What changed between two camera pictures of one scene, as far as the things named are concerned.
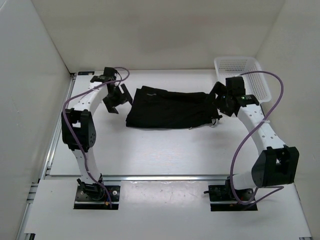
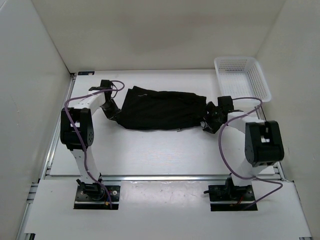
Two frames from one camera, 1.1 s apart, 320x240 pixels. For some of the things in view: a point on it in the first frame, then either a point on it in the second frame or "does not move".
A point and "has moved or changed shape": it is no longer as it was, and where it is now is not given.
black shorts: x=152 y=107 has moved or changed shape
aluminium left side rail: x=22 y=235 does not move
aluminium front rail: x=166 y=177 does not move
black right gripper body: x=223 y=104 -> x=212 y=117
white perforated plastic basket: x=255 y=83 does not move
